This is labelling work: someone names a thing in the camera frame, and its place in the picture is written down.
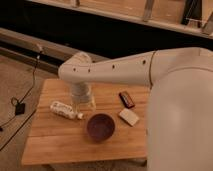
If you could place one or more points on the white plastic bottle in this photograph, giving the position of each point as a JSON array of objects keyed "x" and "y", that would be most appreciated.
[{"x": 64, "y": 110}]

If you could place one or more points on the dark brown bowl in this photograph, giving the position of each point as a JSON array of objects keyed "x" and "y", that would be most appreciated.
[{"x": 100, "y": 127}]

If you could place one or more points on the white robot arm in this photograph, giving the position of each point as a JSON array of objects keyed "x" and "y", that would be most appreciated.
[{"x": 180, "y": 107}]

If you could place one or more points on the dark red chip bag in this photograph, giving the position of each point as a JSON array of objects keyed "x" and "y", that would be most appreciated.
[{"x": 126, "y": 99}]

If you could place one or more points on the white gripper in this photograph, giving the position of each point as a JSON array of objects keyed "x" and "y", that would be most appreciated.
[{"x": 82, "y": 95}]

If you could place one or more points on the wooden table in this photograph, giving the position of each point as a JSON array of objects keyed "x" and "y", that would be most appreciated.
[{"x": 53, "y": 139}]

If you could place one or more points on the black power adapter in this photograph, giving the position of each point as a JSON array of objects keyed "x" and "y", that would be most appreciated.
[{"x": 20, "y": 109}]

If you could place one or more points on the white sponge block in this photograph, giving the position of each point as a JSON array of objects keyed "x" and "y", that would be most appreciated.
[{"x": 129, "y": 116}]

